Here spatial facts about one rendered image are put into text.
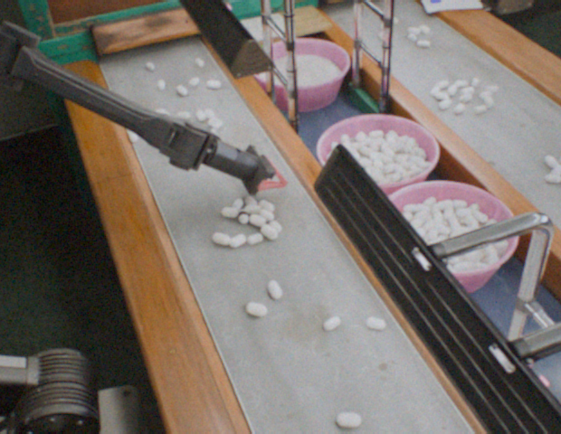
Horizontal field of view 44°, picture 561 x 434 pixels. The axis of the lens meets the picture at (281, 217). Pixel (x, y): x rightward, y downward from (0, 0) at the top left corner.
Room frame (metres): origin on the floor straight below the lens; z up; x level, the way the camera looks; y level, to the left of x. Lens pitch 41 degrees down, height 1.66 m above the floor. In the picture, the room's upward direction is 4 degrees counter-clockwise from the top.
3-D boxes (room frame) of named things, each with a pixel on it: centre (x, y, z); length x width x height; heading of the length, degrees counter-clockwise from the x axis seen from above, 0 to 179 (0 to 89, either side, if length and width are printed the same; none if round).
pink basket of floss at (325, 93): (1.65, -0.08, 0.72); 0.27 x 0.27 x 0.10
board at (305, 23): (1.86, -0.01, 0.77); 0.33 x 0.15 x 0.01; 109
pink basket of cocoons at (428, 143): (1.23, -0.22, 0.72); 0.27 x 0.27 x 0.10
